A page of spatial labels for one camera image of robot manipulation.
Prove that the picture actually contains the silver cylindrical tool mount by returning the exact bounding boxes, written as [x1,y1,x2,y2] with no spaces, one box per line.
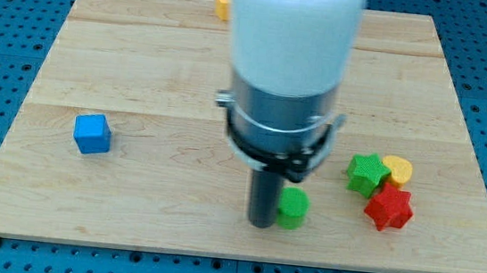
[216,73,346,183]

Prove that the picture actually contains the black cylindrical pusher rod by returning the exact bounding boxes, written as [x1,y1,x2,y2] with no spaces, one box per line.
[248,170,285,228]

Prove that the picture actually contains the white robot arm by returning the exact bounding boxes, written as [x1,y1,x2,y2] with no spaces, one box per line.
[217,0,367,228]

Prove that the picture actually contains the blue cube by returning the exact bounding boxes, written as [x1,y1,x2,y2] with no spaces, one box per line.
[73,113,112,154]

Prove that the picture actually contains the green cylinder block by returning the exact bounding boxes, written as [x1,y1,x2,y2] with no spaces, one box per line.
[277,186,310,230]

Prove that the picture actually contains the green star block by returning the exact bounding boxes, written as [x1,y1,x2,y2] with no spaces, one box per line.
[346,153,391,198]

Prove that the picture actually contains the yellow heart block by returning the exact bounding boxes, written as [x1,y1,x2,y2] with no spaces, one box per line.
[382,155,413,188]

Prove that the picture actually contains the red star block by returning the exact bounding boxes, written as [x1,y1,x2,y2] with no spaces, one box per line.
[364,183,414,231]

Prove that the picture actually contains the yellow block at back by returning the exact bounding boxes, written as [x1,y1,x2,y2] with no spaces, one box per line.
[214,0,231,21]

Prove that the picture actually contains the wooden board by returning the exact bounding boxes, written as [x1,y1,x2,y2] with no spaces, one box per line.
[0,0,487,273]

